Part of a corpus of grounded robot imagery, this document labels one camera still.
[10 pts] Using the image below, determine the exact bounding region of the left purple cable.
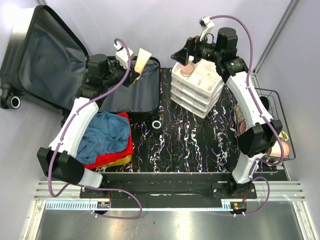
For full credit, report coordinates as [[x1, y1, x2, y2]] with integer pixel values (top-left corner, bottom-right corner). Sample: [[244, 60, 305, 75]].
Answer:
[[47, 37, 143, 220]]

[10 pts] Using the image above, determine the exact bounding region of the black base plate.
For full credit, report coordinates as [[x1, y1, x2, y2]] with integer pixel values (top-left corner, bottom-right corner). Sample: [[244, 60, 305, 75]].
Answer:
[[79, 171, 258, 210]]

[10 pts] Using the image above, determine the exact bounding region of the white tube brown cap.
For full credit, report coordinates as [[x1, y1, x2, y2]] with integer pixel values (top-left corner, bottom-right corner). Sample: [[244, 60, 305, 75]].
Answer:
[[133, 48, 152, 84]]

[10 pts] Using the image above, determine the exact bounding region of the white compartment organizer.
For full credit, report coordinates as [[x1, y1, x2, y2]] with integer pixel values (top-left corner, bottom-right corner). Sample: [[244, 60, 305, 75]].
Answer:
[[171, 59, 224, 119]]

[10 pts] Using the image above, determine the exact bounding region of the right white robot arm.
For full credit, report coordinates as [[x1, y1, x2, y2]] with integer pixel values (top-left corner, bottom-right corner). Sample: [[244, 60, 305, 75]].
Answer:
[[171, 27, 283, 199]]

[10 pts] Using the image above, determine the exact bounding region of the yellow green mug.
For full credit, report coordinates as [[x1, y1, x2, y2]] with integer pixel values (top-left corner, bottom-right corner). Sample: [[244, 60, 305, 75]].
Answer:
[[278, 130, 289, 142]]

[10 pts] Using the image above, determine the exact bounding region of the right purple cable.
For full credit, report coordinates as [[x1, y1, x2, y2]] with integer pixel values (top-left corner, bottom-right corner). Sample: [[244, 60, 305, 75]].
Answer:
[[209, 14, 286, 217]]

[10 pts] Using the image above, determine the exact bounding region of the blue cloth garment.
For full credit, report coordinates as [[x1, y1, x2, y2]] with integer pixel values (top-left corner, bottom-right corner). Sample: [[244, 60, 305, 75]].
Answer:
[[74, 111, 131, 165]]

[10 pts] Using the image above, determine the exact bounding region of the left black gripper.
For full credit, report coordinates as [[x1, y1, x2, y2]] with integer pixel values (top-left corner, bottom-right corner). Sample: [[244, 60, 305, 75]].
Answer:
[[103, 58, 140, 88]]

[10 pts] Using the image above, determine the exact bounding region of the purple cable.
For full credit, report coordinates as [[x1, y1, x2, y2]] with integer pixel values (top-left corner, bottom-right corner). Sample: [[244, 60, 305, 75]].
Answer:
[[47, 37, 143, 220], [209, 14, 286, 217]]

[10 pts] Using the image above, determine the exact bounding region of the black wire basket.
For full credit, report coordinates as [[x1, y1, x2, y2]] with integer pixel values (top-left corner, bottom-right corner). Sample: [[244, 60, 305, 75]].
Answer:
[[236, 87, 296, 163]]

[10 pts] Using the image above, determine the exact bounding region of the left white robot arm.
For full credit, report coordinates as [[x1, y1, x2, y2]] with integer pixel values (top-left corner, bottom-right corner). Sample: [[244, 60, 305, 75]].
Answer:
[[37, 49, 138, 198]]

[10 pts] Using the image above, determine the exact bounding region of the red garment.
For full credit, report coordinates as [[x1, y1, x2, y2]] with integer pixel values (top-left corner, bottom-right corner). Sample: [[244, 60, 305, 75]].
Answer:
[[82, 112, 134, 171]]

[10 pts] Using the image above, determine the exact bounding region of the black bowl in basket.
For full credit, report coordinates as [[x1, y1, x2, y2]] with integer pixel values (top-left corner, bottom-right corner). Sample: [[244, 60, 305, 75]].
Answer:
[[259, 96, 270, 111]]

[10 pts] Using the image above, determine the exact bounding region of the pink patterned mug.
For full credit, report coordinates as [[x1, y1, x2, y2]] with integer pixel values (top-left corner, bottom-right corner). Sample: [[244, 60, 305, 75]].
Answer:
[[239, 120, 248, 135]]

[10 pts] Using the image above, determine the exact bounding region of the white black space suitcase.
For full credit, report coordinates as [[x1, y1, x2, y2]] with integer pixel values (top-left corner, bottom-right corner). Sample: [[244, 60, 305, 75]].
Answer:
[[0, 5, 161, 123]]

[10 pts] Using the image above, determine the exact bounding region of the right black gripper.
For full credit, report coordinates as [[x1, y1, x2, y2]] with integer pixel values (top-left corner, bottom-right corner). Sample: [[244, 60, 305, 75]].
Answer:
[[169, 32, 222, 67]]

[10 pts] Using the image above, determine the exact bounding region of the orange plastic bin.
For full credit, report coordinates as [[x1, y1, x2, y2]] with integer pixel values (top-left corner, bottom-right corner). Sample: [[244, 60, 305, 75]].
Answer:
[[101, 155, 132, 168]]

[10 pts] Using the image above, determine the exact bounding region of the peach pink cup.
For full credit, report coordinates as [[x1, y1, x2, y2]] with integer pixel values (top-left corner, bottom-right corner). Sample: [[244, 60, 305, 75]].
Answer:
[[265, 141, 290, 159]]

